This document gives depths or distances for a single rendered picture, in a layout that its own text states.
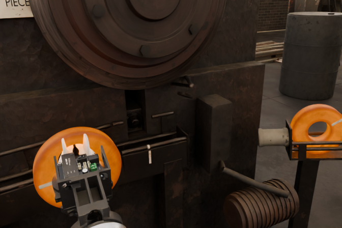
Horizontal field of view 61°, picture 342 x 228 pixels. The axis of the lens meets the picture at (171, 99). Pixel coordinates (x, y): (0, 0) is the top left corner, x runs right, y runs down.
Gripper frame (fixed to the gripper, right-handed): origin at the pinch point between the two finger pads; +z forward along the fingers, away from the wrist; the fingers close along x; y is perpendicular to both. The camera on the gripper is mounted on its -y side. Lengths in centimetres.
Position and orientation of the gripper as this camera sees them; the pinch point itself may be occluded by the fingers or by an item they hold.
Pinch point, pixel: (74, 147)
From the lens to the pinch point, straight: 56.6
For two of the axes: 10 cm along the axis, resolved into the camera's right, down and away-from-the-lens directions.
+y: 0.8, -8.3, -5.6
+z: -4.1, -5.3, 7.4
